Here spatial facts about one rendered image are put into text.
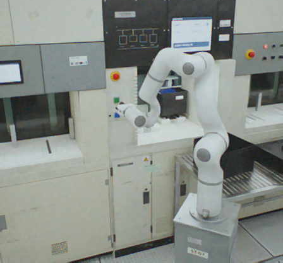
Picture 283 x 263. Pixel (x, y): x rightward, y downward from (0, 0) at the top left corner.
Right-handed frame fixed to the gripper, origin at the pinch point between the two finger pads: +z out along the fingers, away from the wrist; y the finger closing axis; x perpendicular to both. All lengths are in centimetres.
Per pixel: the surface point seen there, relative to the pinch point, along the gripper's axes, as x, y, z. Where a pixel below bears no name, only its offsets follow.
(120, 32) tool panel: 40.7, 4.2, 11.8
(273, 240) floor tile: -120, 116, -13
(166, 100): -14, 48, 44
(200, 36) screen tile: 36, 57, 12
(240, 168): -40, 65, -30
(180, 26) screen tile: 43, 43, 12
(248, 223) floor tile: -120, 111, 12
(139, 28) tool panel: 42.8, 16.1, 11.8
